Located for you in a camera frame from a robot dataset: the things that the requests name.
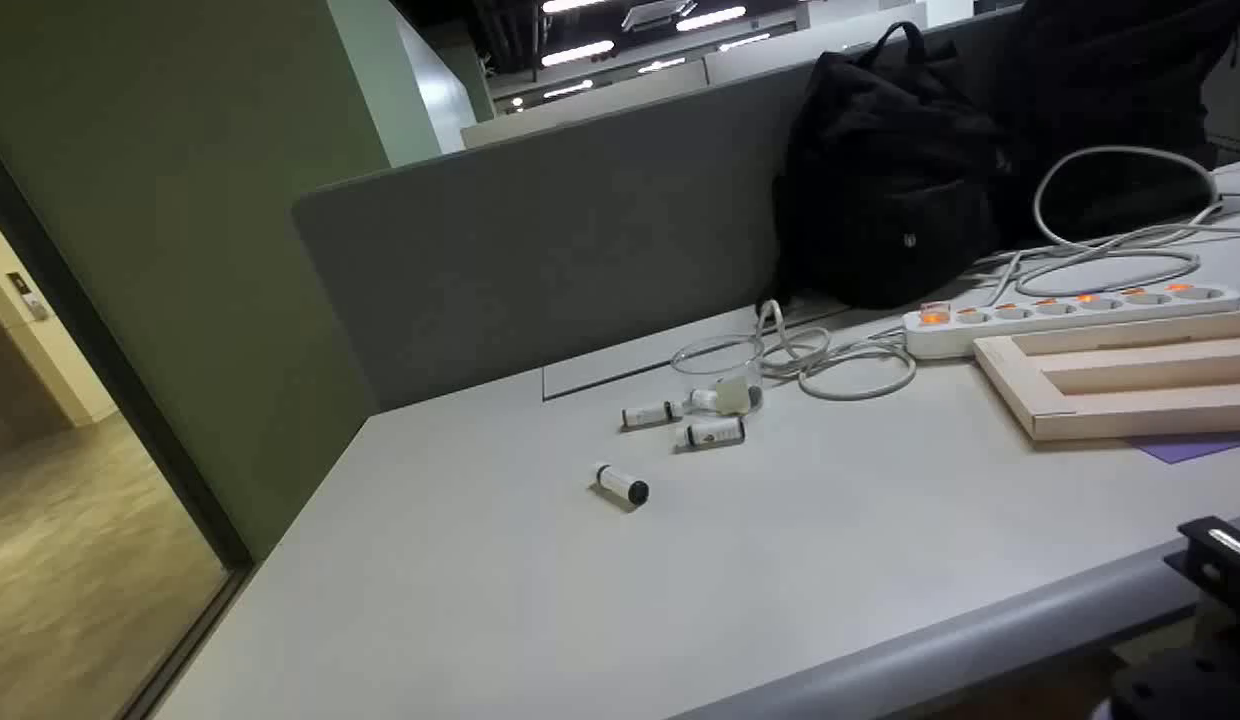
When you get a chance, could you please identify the black backpack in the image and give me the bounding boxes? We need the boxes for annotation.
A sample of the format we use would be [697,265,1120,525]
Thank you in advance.
[774,19,1019,314]

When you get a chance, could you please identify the white power strip orange switches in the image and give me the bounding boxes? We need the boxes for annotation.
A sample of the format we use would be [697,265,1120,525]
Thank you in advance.
[899,277,1240,365]

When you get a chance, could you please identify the large black bag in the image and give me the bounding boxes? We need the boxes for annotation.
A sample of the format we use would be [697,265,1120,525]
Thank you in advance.
[1002,0,1240,247]

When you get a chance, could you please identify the dark framed glass door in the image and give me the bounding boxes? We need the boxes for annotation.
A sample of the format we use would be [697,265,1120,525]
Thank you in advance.
[0,127,260,720]

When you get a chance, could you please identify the purple paper sheet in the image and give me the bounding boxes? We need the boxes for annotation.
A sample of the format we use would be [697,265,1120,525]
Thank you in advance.
[1128,433,1240,469]

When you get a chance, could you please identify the thin white coiled cable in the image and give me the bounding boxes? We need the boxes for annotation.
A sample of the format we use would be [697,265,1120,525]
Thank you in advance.
[667,295,924,404]

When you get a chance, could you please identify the thick white power cable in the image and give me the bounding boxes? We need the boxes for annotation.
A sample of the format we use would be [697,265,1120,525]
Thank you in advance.
[979,141,1240,306]

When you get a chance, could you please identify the black camera clamp mount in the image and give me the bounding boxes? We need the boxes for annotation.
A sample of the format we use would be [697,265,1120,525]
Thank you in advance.
[1107,507,1240,720]

